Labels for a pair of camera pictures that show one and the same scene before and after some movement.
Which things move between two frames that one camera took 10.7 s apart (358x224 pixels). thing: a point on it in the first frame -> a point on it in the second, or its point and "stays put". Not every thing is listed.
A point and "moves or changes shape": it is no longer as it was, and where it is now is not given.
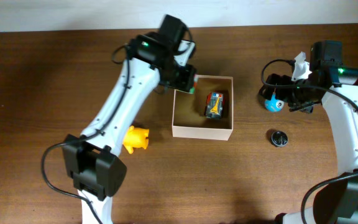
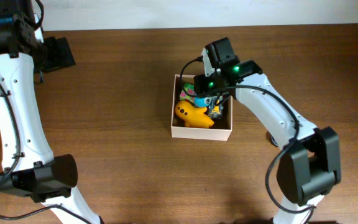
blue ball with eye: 274,105 moves or changes shape
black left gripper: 186,79 -> 60,55
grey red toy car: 214,105 stays put
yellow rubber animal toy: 135,137 -> 192,116
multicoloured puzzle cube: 195,83 moves or changes shape
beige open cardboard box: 208,113 stays put
